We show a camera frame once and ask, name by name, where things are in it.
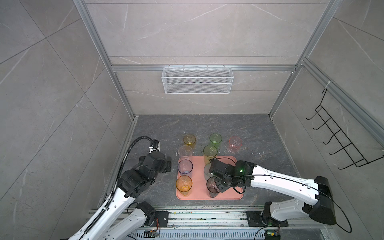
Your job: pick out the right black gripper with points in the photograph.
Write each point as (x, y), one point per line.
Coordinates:
(220, 187)

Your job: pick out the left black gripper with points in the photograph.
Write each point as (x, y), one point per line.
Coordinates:
(164, 167)

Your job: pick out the blue plastic cup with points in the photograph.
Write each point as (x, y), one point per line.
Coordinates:
(185, 167)

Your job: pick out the dark grey plastic cup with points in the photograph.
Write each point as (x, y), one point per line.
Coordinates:
(212, 187)

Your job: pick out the tall yellow plastic cup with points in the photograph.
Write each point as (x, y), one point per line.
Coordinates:
(184, 185)

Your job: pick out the teal plastic cup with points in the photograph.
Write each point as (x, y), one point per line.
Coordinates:
(207, 174)

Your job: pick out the clear plastic cup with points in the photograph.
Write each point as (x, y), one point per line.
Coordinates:
(185, 152)

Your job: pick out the tall green plastic cup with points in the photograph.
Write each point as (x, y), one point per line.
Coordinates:
(209, 152)

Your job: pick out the pink tray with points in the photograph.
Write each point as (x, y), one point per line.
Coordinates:
(199, 191)

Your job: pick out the short yellow plastic cup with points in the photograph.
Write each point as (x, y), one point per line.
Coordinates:
(190, 140)

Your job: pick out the short green plastic cup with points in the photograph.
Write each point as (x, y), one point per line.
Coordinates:
(215, 140)

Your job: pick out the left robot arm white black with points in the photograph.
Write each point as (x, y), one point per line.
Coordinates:
(126, 189)

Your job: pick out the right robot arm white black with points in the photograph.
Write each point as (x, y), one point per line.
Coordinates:
(311, 198)

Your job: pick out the pink plastic cup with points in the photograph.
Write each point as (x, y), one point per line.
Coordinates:
(235, 144)

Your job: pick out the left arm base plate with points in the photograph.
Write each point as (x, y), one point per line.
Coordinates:
(161, 219)

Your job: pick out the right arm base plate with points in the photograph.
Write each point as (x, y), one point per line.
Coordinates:
(259, 219)

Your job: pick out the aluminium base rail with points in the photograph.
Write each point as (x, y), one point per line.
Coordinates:
(187, 223)

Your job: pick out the white wire mesh basket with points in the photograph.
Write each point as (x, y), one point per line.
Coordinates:
(197, 80)

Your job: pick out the black wire hook rack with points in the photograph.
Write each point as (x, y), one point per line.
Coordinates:
(340, 137)

